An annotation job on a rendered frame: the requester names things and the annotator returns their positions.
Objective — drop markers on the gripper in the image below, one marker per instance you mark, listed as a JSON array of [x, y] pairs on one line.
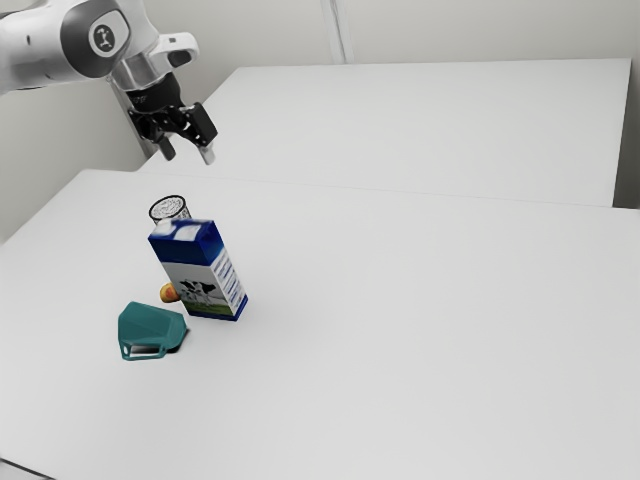
[[152, 100]]

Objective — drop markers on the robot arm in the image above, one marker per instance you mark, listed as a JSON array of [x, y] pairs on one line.
[[60, 45]]

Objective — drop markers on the teal faceted mug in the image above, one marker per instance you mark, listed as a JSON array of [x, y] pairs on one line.
[[150, 330]]

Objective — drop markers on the white can with dark rim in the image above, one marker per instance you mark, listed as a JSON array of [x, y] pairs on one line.
[[169, 209]]

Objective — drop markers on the blue white milk carton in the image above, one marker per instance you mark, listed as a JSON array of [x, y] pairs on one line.
[[200, 270]]

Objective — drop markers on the orange yellow fruit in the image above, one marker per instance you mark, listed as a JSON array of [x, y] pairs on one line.
[[168, 293]]

